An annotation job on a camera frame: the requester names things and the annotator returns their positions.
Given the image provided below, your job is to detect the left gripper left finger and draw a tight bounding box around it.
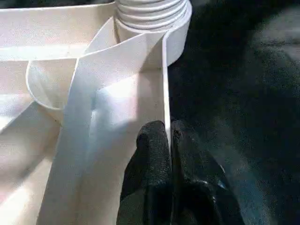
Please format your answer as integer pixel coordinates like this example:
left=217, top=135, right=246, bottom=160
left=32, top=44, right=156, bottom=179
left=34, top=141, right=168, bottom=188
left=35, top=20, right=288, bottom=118
left=117, top=120, right=174, bottom=225

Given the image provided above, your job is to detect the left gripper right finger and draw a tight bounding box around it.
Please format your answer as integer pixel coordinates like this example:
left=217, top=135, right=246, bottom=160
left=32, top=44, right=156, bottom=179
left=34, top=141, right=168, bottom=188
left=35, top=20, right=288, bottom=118
left=170, top=120, right=244, bottom=225

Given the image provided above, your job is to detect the white plastic table top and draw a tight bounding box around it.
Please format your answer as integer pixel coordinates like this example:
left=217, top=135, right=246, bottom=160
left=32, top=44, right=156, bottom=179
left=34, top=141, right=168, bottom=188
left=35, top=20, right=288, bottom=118
left=0, top=0, right=193, bottom=225

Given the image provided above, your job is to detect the white plastic table leg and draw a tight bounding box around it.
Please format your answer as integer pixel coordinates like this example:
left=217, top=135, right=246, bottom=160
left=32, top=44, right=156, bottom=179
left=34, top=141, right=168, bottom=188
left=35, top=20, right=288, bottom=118
left=116, top=0, right=188, bottom=30

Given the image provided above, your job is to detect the black plastic sheet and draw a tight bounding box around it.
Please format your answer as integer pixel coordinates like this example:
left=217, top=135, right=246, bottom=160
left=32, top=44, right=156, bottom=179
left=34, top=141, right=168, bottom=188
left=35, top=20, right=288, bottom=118
left=167, top=0, right=300, bottom=225

